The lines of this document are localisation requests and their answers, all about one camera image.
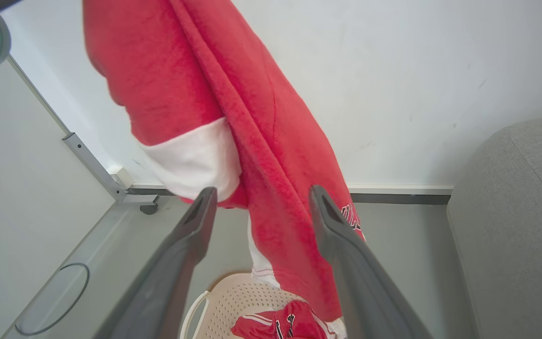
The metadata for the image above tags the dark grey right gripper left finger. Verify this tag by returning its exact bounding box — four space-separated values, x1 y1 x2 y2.
93 187 218 339

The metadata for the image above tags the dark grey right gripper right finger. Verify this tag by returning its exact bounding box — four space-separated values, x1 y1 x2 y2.
309 185 434 339

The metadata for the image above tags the red jersey with white stripes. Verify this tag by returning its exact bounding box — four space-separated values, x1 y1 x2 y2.
231 300 341 339

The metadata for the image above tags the red and white jersey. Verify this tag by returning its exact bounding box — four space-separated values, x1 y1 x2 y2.
82 0 366 323

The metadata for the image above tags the cream perforated laundry basket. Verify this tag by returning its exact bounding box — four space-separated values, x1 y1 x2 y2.
179 272 347 339

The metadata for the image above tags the grey fabric sofa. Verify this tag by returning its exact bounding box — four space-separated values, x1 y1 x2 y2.
446 115 542 339

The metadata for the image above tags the thin black cable loop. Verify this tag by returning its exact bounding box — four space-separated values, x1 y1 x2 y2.
15 263 90 336

